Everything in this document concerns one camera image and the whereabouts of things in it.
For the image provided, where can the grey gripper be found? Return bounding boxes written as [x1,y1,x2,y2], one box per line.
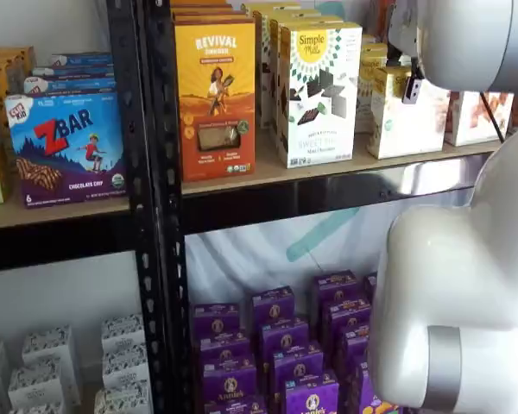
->
[387,0,425,106]

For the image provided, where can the white box yellow label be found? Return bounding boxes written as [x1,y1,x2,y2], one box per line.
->
[355,41,390,135]
[366,66,452,160]

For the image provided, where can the Simple Mills Sweet Thins box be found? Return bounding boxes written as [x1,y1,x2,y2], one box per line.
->
[268,14,345,146]
[251,7,323,130]
[279,21,364,170]
[240,1,303,15]

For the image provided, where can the wooden shelf board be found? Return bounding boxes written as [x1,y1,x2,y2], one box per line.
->
[180,128,504,197]
[0,188,131,231]

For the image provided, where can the orange Revival cracker box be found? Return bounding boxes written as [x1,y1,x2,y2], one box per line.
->
[171,9,249,25]
[169,0,239,13]
[174,19,257,183]

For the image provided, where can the black metal shelf rack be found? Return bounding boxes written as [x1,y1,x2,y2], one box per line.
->
[0,0,167,414]
[138,0,484,414]

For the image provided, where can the purple Annie's box orange label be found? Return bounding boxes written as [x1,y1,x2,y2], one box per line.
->
[348,365,401,414]

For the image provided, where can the blue Zbar box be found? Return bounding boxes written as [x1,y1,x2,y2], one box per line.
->
[22,76,118,97]
[48,52,114,68]
[31,64,116,79]
[5,91,127,209]

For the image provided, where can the teal tape strip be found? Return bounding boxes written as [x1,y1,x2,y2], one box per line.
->
[284,205,361,263]

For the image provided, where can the thin black cable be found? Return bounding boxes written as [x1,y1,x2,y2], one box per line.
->
[477,91,507,144]

